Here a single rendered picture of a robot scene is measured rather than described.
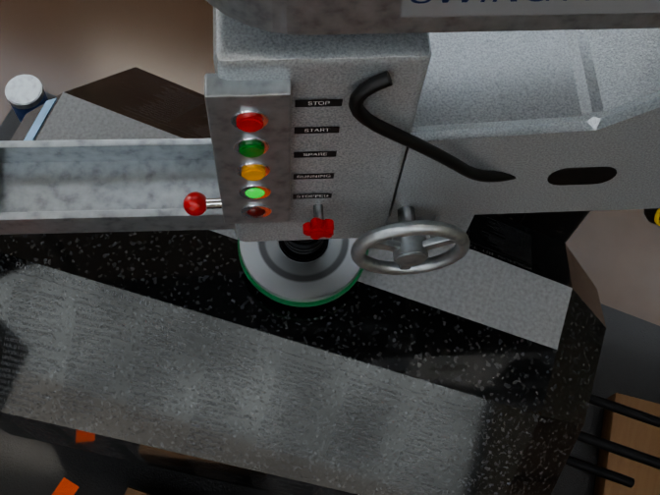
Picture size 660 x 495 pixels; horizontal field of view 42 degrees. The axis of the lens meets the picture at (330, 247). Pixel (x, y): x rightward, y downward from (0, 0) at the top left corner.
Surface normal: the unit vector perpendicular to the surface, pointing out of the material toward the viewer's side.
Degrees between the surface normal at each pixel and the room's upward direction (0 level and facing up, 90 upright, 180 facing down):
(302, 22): 90
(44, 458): 0
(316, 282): 0
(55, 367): 45
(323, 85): 90
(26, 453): 0
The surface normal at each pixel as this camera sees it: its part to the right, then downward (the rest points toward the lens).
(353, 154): 0.06, 0.92
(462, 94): -0.02, -0.38
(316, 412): -0.17, 0.34
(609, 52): -0.60, -0.27
